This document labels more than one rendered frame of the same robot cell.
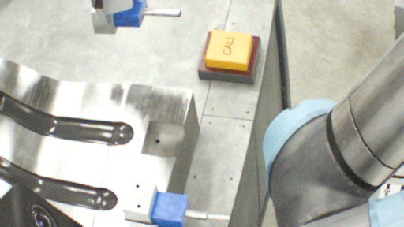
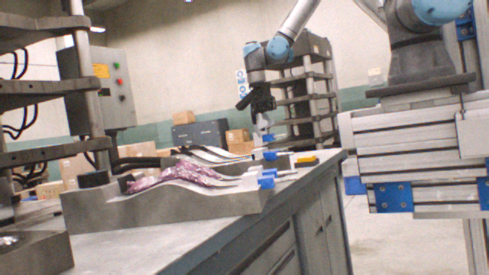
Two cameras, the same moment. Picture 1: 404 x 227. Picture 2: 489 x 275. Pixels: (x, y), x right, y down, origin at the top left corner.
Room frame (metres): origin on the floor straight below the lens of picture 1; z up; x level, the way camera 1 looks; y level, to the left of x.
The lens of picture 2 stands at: (-0.63, -0.02, 1.02)
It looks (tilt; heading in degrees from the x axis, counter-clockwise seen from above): 3 degrees down; 8
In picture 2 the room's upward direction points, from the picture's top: 9 degrees counter-clockwise
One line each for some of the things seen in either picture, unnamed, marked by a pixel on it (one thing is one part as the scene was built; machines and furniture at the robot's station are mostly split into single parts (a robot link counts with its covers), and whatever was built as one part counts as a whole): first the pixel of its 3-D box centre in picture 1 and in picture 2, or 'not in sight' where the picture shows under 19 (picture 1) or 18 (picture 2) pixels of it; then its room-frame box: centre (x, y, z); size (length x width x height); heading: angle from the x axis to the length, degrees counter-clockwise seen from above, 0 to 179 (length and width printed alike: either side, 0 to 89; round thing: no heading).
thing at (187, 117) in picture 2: not in sight; (183, 118); (7.94, 2.31, 1.26); 0.42 x 0.33 x 0.29; 71
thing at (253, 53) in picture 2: not in sight; (254, 58); (0.94, 0.09, 1.25); 0.09 x 0.08 x 0.11; 91
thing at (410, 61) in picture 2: not in sight; (418, 61); (0.36, -0.34, 1.09); 0.15 x 0.15 x 0.10
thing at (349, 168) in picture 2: not in sight; (371, 165); (3.88, -0.83, 0.28); 0.61 x 0.41 x 0.15; 71
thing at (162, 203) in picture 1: (177, 212); (274, 155); (0.61, 0.05, 0.89); 0.13 x 0.05 x 0.05; 70
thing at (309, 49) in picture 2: not in sight; (302, 108); (5.44, -0.21, 1.03); 1.54 x 0.94 x 2.06; 161
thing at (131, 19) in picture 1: (136, 11); (270, 137); (0.93, 0.07, 0.93); 0.13 x 0.05 x 0.05; 70
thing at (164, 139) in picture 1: (163, 147); not in sight; (0.73, 0.06, 0.87); 0.05 x 0.05 x 0.04; 71
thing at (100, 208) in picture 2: not in sight; (173, 191); (0.40, 0.32, 0.86); 0.50 x 0.26 x 0.11; 88
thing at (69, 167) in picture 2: not in sight; (112, 181); (4.47, 2.51, 0.47); 1.22 x 0.80 x 0.94; 75
